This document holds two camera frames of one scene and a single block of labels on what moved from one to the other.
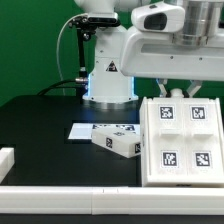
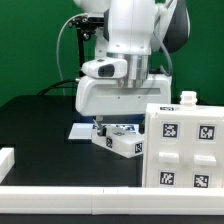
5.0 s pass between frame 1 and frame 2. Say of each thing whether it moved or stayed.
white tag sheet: stayed
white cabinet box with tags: stayed
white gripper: moved
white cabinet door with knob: moved
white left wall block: stayed
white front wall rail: stayed
